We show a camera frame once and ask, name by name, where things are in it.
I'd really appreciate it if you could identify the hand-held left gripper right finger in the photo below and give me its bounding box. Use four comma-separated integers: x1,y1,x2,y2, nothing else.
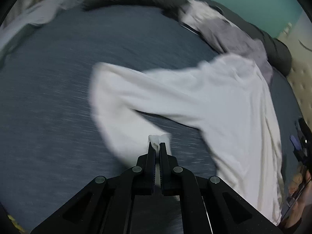
158,141,283,234

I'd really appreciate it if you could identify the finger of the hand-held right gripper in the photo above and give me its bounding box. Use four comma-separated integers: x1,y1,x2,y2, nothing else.
290,134,300,152

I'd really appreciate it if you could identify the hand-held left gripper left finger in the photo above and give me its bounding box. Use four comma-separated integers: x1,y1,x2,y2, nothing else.
30,141,156,234

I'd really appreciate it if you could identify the white long-sleeve shirt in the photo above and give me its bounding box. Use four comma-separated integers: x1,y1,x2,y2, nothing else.
89,54,285,226

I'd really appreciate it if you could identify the person's right hand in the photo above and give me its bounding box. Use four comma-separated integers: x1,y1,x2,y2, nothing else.
280,171,312,228

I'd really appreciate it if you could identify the cream tufted headboard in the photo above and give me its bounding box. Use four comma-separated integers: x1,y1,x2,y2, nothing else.
278,22,312,117

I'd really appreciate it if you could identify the bed with blue sheet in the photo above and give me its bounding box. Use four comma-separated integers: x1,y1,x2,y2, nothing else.
0,4,305,234

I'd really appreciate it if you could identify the grey jacket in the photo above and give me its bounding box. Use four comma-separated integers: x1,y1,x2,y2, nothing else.
178,0,273,83

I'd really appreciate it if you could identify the cream crumpled garment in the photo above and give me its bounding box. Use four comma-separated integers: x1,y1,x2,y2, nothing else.
179,0,220,30

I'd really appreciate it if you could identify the light grey bed cover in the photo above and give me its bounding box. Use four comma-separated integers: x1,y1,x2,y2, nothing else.
0,0,81,51

